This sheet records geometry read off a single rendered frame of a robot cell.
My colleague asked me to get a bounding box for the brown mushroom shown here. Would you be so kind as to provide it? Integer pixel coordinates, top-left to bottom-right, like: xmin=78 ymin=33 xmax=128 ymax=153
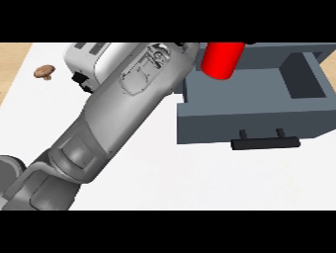
xmin=33 ymin=64 xmax=57 ymax=81

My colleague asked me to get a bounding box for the grey cabinet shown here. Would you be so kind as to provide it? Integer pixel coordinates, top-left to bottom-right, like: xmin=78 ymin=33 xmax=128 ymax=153
xmin=193 ymin=42 xmax=336 ymax=71

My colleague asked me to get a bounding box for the grey open drawer box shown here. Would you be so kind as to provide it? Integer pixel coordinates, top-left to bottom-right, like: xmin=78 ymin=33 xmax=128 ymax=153
xmin=181 ymin=51 xmax=336 ymax=117

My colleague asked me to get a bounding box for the red can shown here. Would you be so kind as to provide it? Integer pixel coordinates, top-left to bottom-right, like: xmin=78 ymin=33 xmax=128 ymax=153
xmin=199 ymin=42 xmax=246 ymax=81

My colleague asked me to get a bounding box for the black drawer handle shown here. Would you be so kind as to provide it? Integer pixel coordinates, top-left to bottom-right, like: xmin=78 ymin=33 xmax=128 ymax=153
xmin=230 ymin=127 xmax=303 ymax=152

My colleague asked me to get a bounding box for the grey drawer front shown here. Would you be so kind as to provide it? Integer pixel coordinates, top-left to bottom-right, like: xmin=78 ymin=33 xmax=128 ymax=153
xmin=175 ymin=96 xmax=336 ymax=146

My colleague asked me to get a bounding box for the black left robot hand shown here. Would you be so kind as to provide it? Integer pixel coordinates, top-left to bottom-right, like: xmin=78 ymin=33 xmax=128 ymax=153
xmin=171 ymin=42 xmax=260 ymax=46

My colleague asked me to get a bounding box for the white toaster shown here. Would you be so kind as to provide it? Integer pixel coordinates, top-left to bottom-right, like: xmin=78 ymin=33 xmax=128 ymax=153
xmin=63 ymin=42 xmax=144 ymax=95

